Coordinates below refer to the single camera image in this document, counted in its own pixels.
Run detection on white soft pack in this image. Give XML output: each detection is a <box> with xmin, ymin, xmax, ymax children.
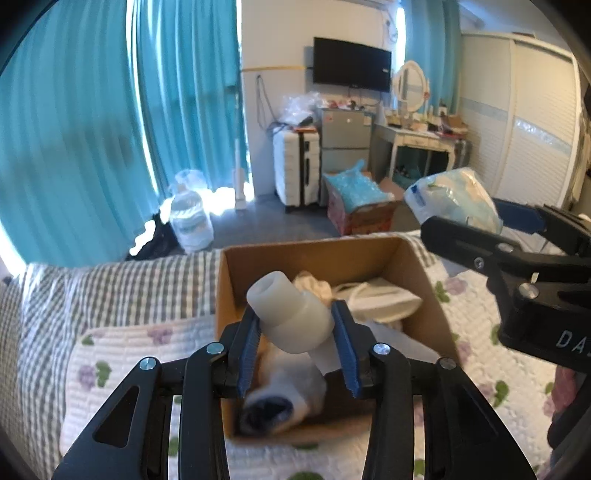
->
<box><xmin>332</xmin><ymin>277</ymin><xmax>423</xmax><ymax>324</ymax></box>

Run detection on white dressing table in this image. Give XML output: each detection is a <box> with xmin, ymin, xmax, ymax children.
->
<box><xmin>373</xmin><ymin>124</ymin><xmax>458</xmax><ymax>180</ymax></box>

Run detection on large teal curtain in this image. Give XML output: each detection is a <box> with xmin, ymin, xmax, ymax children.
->
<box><xmin>1</xmin><ymin>1</ymin><xmax>158</xmax><ymax>267</ymax></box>

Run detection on teal laundry basket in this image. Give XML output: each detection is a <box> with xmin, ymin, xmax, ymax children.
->
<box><xmin>393</xmin><ymin>169</ymin><xmax>422</xmax><ymax>190</ymax></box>

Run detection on white plastic tube piece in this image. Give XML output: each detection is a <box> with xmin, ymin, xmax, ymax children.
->
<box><xmin>246</xmin><ymin>271</ymin><xmax>341</xmax><ymax>375</ymax></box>

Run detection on white wardrobe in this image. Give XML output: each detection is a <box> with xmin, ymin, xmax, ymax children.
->
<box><xmin>460</xmin><ymin>32</ymin><xmax>581</xmax><ymax>206</ymax></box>

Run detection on white suitcase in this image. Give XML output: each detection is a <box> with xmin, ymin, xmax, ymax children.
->
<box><xmin>273</xmin><ymin>129</ymin><xmax>321</xmax><ymax>210</ymax></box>

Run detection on brown cardboard box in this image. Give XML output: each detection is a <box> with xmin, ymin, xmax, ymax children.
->
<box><xmin>216</xmin><ymin>233</ymin><xmax>459</xmax><ymax>443</ymax></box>

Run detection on grey knitted sock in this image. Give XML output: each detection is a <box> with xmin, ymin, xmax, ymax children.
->
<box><xmin>238</xmin><ymin>344</ymin><xmax>328</xmax><ymax>437</ymax></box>

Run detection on black wall television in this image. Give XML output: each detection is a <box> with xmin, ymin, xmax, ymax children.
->
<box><xmin>312</xmin><ymin>37</ymin><xmax>392</xmax><ymax>93</ymax></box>

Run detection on grey checked bed sheet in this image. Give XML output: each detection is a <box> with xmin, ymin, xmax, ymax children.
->
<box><xmin>0</xmin><ymin>230</ymin><xmax>445</xmax><ymax>480</ymax></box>

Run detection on grey mini fridge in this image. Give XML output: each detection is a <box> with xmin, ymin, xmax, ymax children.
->
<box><xmin>320</xmin><ymin>109</ymin><xmax>373</xmax><ymax>173</ymax></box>

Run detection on white oval vanity mirror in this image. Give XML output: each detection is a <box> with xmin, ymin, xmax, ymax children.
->
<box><xmin>393</xmin><ymin>60</ymin><xmax>428</xmax><ymax>113</ymax></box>

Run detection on right teal curtain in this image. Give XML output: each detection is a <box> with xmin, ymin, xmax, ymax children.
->
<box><xmin>401</xmin><ymin>0</ymin><xmax>461</xmax><ymax>114</ymax></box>

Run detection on clear plastic bag pile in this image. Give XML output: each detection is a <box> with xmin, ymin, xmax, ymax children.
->
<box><xmin>279</xmin><ymin>91</ymin><xmax>324</xmax><ymax>127</ymax></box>

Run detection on red box with blue bag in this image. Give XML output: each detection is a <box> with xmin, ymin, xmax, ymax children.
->
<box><xmin>322</xmin><ymin>160</ymin><xmax>404</xmax><ymax>236</ymax></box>

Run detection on large clear water bottle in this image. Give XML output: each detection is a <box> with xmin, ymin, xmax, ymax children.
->
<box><xmin>169</xmin><ymin>184</ymin><xmax>214</xmax><ymax>254</ymax></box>

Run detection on white floral quilt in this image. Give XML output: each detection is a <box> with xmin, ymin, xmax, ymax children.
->
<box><xmin>59</xmin><ymin>257</ymin><xmax>555</xmax><ymax>479</ymax></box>

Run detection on blue floral tissue pack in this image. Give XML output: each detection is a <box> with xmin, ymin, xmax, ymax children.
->
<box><xmin>404</xmin><ymin>167</ymin><xmax>503</xmax><ymax>234</ymax></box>

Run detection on person's right hand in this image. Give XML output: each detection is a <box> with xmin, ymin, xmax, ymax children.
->
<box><xmin>543</xmin><ymin>366</ymin><xmax>578</xmax><ymax>417</ymax></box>

